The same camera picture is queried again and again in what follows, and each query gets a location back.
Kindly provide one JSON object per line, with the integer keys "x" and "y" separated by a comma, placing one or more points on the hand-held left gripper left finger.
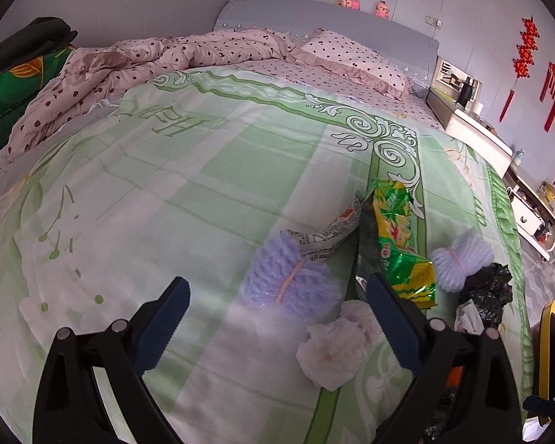
{"x": 164, "y": 328}

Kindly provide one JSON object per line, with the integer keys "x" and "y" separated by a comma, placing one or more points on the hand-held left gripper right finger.
{"x": 393, "y": 323}

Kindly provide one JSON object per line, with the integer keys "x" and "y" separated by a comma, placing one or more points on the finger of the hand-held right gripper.
{"x": 541, "y": 406}

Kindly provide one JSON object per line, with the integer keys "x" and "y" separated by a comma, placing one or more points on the large white tissue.
{"x": 333, "y": 351}

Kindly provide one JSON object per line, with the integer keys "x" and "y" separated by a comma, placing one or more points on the small white tissue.
{"x": 467, "y": 319}

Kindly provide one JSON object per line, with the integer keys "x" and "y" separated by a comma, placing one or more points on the orange peel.
{"x": 455, "y": 377}

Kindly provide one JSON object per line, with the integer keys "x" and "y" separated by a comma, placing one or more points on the green foil snack bag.
{"x": 393, "y": 226}

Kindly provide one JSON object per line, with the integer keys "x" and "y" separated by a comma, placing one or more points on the black plastic bag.
{"x": 488, "y": 291}

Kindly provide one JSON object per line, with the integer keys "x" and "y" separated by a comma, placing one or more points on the purple foam fruit net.
{"x": 268, "y": 282}

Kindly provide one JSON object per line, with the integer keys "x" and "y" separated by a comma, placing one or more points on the white foam fruit net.
{"x": 467, "y": 249}

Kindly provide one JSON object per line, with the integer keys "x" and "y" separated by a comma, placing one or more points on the white striped paper wrapper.
{"x": 333, "y": 233}

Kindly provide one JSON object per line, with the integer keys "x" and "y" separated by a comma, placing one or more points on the green printed bed cover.
{"x": 189, "y": 171}

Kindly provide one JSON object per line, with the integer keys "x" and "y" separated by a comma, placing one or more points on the white low cabinet with drawer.
{"x": 527, "y": 217}

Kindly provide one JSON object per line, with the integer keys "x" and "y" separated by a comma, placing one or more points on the yellow toy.
{"x": 548, "y": 193}

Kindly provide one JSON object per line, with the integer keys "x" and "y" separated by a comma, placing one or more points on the white nightstand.
{"x": 471, "y": 134}

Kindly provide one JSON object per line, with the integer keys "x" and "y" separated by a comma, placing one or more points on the white paper roll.
{"x": 479, "y": 108}

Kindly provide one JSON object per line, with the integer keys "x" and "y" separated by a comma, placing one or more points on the black thermos bottle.
{"x": 465, "y": 95}

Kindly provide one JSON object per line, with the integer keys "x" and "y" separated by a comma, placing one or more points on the polka dot bed sheet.
{"x": 305, "y": 74}

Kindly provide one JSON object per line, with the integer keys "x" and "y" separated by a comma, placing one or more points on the pink polka dot quilt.
{"x": 120, "y": 64}

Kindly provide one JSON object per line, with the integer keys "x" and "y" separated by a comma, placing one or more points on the pink polka dot pillow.
{"x": 351, "y": 55}

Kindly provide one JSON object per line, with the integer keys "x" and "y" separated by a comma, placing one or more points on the green leaf print cushion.
{"x": 4, "y": 101}

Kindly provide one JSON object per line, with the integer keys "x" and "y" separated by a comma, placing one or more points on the pink plush toy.
{"x": 382, "y": 9}
{"x": 349, "y": 3}

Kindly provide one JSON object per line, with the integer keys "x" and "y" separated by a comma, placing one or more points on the black cloth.
{"x": 27, "y": 37}

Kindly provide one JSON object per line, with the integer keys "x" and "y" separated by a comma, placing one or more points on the grey bed headboard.
{"x": 282, "y": 14}

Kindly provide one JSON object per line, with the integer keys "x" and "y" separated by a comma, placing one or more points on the white wall socket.
{"x": 434, "y": 21}

